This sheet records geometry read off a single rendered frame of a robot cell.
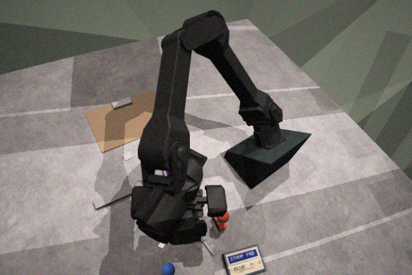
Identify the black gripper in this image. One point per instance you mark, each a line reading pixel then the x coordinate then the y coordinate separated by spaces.
pixel 216 200

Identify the red rubber stamp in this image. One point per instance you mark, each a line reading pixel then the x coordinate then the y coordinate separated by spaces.
pixel 220 222

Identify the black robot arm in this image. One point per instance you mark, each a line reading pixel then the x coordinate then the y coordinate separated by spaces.
pixel 165 141

